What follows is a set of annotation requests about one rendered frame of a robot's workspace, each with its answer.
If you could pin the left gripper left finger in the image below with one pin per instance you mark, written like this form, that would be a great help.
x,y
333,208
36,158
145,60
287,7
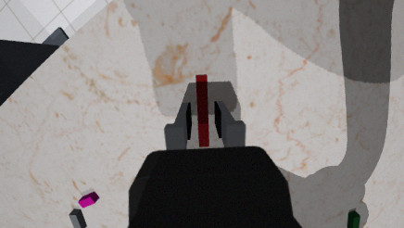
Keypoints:
x,y
177,133

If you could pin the red rod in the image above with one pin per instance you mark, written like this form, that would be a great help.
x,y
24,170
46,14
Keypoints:
x,y
202,109

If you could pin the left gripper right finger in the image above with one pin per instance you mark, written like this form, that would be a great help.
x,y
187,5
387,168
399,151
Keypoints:
x,y
232,132

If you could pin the small magenta block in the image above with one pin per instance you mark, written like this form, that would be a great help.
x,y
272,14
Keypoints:
x,y
88,200

